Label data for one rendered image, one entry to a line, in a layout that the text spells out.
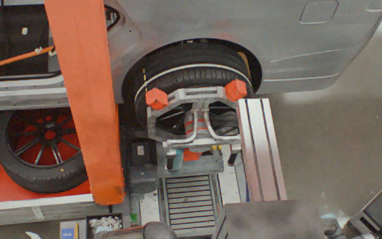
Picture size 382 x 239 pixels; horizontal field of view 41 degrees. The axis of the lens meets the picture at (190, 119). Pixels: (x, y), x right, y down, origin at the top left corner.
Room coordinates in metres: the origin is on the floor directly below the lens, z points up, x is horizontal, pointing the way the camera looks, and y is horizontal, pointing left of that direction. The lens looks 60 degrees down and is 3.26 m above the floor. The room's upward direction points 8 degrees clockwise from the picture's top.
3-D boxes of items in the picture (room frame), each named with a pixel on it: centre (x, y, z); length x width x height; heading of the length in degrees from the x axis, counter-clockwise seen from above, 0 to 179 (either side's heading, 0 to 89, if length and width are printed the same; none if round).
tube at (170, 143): (1.26, 0.03, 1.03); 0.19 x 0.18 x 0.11; 14
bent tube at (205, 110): (1.31, -0.16, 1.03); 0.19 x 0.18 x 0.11; 14
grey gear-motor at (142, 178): (1.36, 0.28, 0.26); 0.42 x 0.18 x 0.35; 14
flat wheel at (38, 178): (1.38, 0.85, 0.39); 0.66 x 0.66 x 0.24
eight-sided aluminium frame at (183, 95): (1.41, -0.03, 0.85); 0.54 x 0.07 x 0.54; 104
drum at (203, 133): (1.34, -0.05, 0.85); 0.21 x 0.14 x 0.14; 14
